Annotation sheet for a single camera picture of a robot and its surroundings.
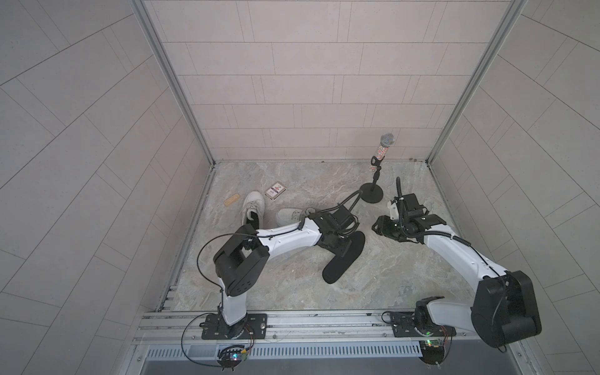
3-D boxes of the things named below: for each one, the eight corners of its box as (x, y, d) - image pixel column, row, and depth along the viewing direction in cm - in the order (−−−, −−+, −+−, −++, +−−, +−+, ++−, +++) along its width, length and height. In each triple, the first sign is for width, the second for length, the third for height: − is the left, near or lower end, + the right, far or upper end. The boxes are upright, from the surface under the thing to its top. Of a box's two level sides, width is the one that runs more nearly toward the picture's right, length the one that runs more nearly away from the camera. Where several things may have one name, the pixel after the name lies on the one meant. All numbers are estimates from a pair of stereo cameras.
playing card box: (264, 195, 106) (264, 192, 104) (279, 183, 110) (278, 181, 109) (272, 201, 103) (272, 199, 102) (287, 189, 108) (286, 187, 106)
